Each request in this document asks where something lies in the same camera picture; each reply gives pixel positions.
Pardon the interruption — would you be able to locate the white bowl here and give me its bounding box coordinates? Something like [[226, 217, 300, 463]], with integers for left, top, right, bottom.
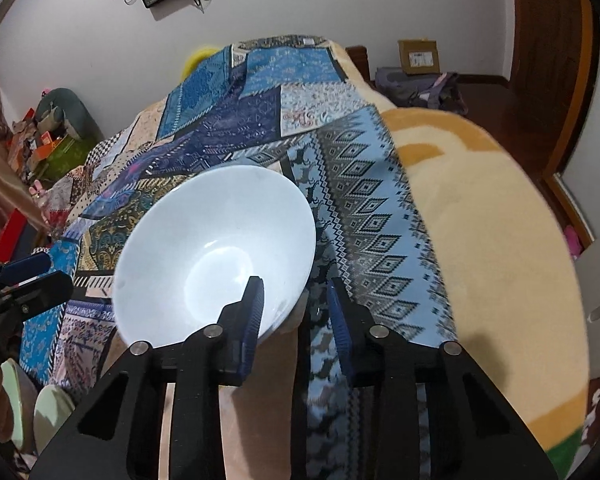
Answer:
[[112, 165, 316, 347]]

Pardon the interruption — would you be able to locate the mint green plate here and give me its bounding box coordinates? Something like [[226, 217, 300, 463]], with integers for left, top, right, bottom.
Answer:
[[1, 359, 27, 452]]

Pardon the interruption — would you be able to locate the red box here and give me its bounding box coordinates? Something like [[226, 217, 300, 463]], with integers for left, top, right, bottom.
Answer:
[[0, 209, 28, 263]]

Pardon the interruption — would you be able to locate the mint green bowl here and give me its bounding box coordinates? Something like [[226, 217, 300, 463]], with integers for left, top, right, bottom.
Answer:
[[33, 385, 74, 454]]

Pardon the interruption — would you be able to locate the clutter pile of boxes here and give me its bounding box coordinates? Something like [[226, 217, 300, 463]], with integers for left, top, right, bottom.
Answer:
[[6, 108, 98, 188]]

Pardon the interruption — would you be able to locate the cream fleece blanket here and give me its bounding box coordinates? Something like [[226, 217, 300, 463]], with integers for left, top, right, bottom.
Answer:
[[332, 44, 590, 453]]

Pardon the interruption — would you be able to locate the brown wooden door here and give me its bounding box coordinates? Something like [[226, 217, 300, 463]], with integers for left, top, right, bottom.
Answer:
[[499, 0, 596, 181]]

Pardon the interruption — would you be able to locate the blue patchwork quilt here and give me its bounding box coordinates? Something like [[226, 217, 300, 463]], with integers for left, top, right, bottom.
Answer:
[[46, 35, 456, 479]]

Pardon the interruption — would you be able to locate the purple bag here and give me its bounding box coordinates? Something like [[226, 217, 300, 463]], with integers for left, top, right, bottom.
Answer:
[[374, 67, 468, 116]]

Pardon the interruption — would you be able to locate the cardboard box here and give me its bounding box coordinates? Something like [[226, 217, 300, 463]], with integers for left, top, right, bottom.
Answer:
[[398, 39, 440, 75]]

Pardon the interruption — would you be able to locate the yellow ring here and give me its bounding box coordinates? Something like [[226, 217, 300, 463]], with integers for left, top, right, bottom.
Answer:
[[179, 44, 221, 82]]

